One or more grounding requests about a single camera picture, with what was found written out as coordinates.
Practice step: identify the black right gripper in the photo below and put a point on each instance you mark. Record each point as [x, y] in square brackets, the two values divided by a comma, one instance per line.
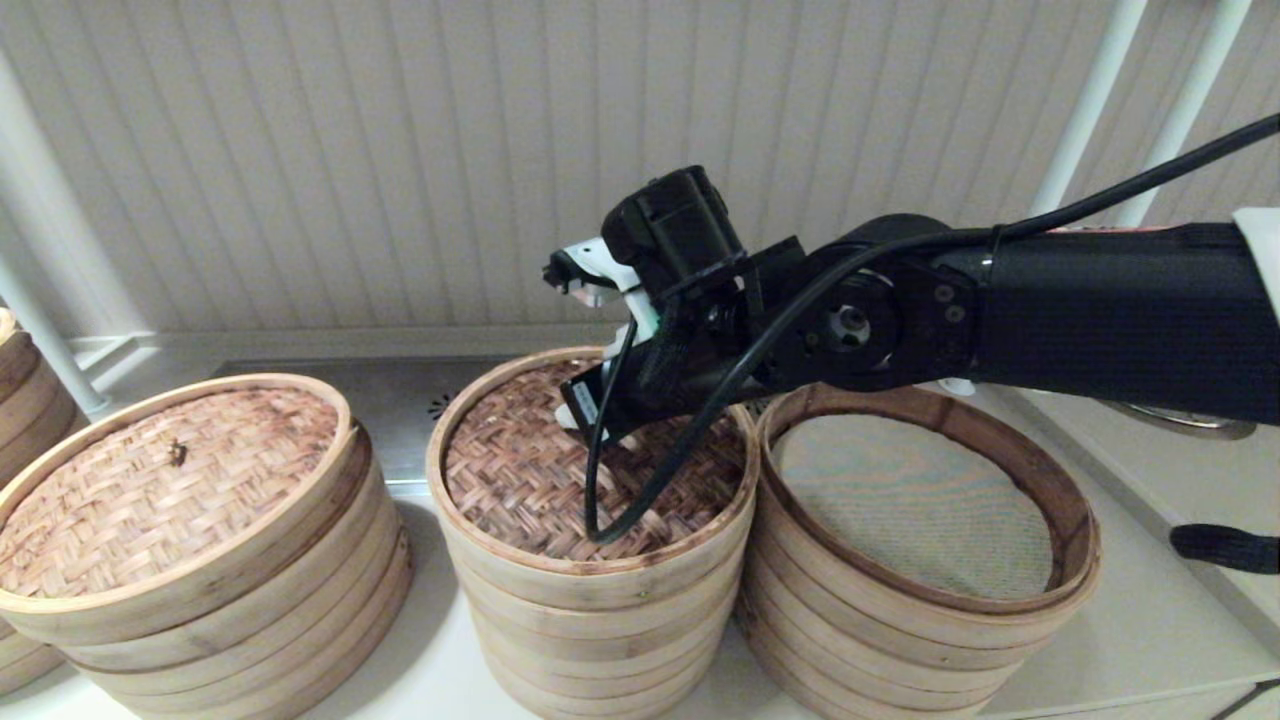
[660, 385]

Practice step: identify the dark woven bamboo steamer lid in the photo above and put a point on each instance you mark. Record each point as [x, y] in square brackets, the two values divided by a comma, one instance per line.
[500, 480]

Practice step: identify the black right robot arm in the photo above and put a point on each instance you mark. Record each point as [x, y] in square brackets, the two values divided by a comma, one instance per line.
[1100, 310]

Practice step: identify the bamboo steamer stack, pale cloth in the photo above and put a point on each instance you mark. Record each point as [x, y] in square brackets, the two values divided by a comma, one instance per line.
[600, 650]

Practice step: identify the grey round steamer cloth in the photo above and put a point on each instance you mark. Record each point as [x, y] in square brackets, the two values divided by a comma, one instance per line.
[900, 500]

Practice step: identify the bamboo steamer stack, grey cloth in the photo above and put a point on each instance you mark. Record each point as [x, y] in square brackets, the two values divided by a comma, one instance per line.
[880, 660]

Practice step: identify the light woven bamboo steamer lid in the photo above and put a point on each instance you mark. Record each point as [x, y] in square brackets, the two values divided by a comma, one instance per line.
[150, 500]

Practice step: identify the steel panel with flower vents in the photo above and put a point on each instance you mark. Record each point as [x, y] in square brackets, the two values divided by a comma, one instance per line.
[400, 400]

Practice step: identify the thick white pole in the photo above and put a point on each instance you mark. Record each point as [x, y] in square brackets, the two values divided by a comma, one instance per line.
[50, 230]

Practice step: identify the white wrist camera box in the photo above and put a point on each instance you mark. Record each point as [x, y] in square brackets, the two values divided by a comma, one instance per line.
[600, 262]

